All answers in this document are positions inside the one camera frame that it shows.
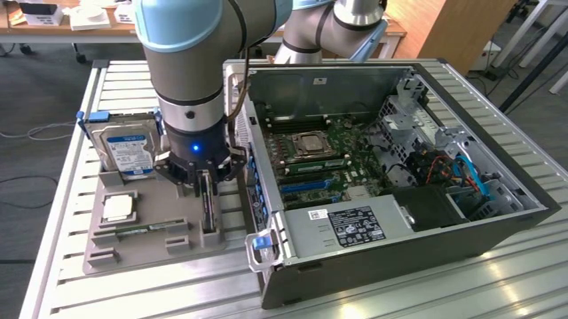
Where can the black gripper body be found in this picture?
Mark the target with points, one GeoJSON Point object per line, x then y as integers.
{"type": "Point", "coordinates": [195, 143]}

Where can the graphics card black shroud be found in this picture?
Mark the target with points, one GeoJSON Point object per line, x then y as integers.
{"type": "Point", "coordinates": [207, 206]}

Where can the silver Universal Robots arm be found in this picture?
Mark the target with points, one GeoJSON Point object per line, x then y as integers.
{"type": "Point", "coordinates": [186, 50]}

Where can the hard disk blue caddy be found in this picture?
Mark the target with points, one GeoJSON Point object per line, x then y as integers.
{"type": "Point", "coordinates": [125, 149]}

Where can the silver CPU chip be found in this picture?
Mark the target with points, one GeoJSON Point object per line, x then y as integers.
{"type": "Point", "coordinates": [118, 207]}

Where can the blue expansion slot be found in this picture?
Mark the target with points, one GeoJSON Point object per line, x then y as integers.
{"type": "Point", "coordinates": [306, 186]}

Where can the black expansion slot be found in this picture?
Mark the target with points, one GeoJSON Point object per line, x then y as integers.
{"type": "Point", "coordinates": [306, 199]}

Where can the CPU socket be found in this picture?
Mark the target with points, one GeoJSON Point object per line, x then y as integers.
{"type": "Point", "coordinates": [313, 144]}

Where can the black RAM slot bank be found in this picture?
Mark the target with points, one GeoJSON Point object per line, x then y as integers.
{"type": "Point", "coordinates": [297, 124]}

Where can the grey parts rack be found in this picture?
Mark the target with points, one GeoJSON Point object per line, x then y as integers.
{"type": "Point", "coordinates": [155, 246]}

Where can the blue case latch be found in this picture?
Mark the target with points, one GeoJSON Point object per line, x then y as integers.
{"type": "Point", "coordinates": [261, 242]}

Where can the grey power supply unit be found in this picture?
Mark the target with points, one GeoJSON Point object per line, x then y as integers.
{"type": "Point", "coordinates": [310, 236]}

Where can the silver chipset heatsink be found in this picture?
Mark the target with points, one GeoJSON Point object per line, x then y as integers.
{"type": "Point", "coordinates": [358, 192]}

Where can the green motherboard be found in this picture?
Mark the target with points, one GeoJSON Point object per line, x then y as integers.
{"type": "Point", "coordinates": [364, 163]}

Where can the perforated silver drive cage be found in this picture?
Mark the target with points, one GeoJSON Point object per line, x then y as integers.
{"type": "Point", "coordinates": [400, 133]}

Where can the white box printed label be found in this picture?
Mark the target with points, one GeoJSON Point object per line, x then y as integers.
{"type": "Point", "coordinates": [125, 16]}

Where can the white square box round top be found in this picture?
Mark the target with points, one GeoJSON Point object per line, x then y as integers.
{"type": "Point", "coordinates": [88, 18]}

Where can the black fan shroud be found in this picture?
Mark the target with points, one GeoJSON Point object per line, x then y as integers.
{"type": "Point", "coordinates": [431, 206]}

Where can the black open PC case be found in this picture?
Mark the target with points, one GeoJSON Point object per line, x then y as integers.
{"type": "Point", "coordinates": [400, 266]}

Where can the white box black lid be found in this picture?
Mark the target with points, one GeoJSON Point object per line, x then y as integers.
{"type": "Point", "coordinates": [42, 15]}

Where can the silver disk bay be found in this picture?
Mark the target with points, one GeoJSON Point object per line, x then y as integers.
{"type": "Point", "coordinates": [501, 196]}

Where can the wooden cabinet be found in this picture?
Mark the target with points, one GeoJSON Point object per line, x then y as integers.
{"type": "Point", "coordinates": [452, 33]}

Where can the white device red dot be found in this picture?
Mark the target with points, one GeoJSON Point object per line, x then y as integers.
{"type": "Point", "coordinates": [485, 58]}

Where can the black slanted pole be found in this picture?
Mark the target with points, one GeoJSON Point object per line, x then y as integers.
{"type": "Point", "coordinates": [532, 78]}

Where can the white table frame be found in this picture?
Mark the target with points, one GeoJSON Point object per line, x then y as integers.
{"type": "Point", "coordinates": [524, 33]}

